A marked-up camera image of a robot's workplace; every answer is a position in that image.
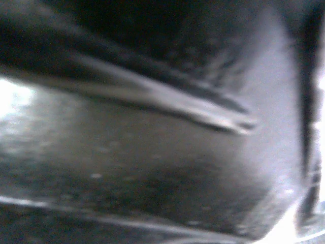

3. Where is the clear zip top bag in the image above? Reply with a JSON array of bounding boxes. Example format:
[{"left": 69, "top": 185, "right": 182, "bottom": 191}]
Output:
[{"left": 0, "top": 0, "right": 325, "bottom": 244}]

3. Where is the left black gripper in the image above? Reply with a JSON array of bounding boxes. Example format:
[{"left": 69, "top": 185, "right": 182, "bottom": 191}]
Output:
[{"left": 0, "top": 0, "right": 300, "bottom": 244}]

